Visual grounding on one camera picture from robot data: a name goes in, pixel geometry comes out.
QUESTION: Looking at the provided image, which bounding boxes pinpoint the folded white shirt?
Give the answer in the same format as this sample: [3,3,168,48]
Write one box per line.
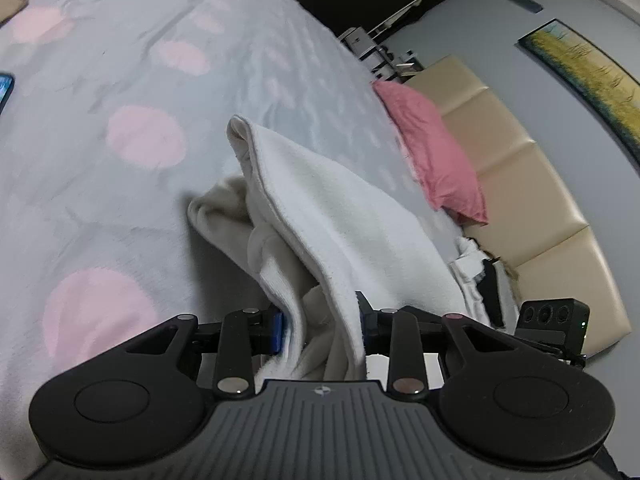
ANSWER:
[452,235,521,331]

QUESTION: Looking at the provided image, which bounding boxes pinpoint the dark wall plate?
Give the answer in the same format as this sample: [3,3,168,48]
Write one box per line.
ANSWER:
[502,0,545,15]

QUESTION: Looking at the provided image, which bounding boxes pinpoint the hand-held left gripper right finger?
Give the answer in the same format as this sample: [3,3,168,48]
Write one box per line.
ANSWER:
[356,292,521,401]

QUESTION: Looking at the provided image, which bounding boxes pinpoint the white sweater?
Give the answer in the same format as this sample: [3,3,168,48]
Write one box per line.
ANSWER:
[187,114,488,383]

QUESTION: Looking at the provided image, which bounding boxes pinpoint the smartphone with lit screen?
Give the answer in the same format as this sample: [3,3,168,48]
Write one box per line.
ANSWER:
[0,72,16,116]

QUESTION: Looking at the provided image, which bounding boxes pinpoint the cream padded headboard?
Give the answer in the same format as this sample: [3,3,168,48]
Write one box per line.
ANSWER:
[400,52,631,356]

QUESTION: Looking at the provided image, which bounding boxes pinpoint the yellow field wall painting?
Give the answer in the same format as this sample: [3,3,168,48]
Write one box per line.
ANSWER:
[517,17,640,161]

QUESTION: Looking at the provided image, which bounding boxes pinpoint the pink pillow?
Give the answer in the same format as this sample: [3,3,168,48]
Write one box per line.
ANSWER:
[372,80,490,226]

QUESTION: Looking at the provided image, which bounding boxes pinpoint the white bedside table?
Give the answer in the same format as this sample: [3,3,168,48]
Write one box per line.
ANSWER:
[337,27,426,81]

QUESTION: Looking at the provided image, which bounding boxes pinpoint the bed with dotted grey sheet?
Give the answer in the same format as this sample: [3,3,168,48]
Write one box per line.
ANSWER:
[0,0,481,476]

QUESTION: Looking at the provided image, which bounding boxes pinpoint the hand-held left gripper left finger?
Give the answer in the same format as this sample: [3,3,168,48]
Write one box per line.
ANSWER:
[125,307,286,401]

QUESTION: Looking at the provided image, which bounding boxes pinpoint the folded black garment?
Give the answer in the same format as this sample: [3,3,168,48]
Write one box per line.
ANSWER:
[477,257,509,328]

